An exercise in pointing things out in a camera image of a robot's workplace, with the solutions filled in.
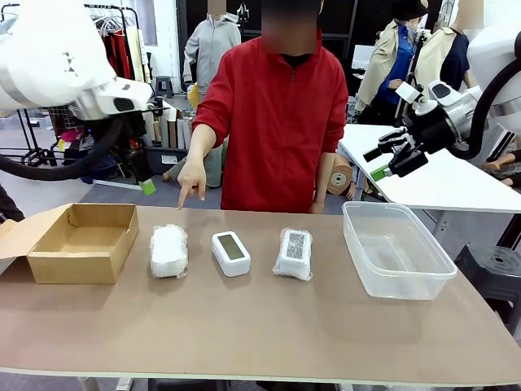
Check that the seated mannequin striped clothes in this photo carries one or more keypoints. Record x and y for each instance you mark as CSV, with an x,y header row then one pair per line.
x,y
502,165

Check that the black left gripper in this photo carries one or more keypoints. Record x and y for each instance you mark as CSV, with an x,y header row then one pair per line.
x,y
137,138

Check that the brown cardboard tube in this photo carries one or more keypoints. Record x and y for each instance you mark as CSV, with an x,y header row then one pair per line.
x,y
172,130

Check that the grey plastic stool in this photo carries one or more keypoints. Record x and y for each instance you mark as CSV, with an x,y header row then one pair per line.
x,y
164,85

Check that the black storage bin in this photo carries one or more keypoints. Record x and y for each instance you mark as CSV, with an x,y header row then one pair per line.
x,y
152,163

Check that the figure in grey hoodie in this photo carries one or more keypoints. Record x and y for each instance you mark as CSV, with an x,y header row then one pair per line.
x,y
211,45

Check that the unwrapped white digital clock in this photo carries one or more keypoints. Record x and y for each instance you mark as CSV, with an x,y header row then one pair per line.
x,y
230,250

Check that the mannequin leg on floor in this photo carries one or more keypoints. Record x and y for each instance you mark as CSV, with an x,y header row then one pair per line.
x,y
171,175

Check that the bubble-wrapped clock with QR label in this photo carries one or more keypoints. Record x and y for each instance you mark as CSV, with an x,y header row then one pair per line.
x,y
293,260

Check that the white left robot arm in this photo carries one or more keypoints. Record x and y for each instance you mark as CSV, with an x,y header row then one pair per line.
x,y
49,61

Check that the plain bubble-wrapped white clock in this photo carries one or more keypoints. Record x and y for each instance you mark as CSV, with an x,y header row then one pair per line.
x,y
167,252

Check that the yellow bag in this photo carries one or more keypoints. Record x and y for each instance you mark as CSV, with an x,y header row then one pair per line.
x,y
194,97

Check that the mannequin beige coat blue shirt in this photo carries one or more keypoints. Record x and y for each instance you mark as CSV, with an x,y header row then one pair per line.
x,y
384,69

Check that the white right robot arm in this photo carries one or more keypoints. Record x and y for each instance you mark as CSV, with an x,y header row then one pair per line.
x,y
496,53

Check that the person's left hand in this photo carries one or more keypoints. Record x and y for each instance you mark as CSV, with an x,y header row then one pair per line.
x,y
318,207

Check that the black slanted support leg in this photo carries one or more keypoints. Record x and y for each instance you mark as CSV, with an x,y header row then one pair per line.
x,y
510,232

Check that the person's right forearm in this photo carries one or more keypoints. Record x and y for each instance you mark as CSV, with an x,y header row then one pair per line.
x,y
201,146

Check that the person in red jacket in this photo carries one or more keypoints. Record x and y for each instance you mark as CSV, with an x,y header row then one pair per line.
x,y
277,134

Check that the black plastic stool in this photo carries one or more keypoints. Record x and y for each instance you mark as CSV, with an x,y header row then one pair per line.
x,y
496,269

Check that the person's left forearm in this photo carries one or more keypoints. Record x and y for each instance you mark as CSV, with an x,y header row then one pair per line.
x,y
325,175

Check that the grey cardboard tube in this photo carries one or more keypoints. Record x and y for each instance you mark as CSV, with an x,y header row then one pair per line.
x,y
164,130

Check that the mannequin beige vest navy shirt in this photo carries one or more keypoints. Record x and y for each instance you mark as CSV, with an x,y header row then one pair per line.
x,y
443,57

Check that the cream hanging garment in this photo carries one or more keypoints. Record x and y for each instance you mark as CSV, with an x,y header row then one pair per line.
x,y
136,53

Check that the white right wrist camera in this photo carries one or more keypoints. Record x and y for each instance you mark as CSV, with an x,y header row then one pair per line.
x,y
409,93

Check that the white background table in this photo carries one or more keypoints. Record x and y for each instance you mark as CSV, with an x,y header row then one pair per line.
x,y
447,183

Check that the open brown cardboard box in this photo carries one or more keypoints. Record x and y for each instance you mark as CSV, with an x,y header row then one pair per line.
x,y
81,269

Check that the clear plastic container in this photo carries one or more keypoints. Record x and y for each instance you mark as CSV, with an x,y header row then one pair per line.
x,y
407,285

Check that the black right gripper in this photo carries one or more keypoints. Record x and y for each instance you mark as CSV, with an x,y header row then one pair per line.
x,y
431,130

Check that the brown cardboard spool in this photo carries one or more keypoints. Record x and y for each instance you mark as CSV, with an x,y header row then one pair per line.
x,y
340,179

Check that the person's right hand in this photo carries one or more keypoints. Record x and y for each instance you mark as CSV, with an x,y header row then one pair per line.
x,y
191,179

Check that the red hanging garment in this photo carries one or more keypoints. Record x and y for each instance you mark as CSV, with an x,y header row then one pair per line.
x,y
116,53

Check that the bystander dark sleeve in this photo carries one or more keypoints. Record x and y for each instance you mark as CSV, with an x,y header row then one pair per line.
x,y
10,205

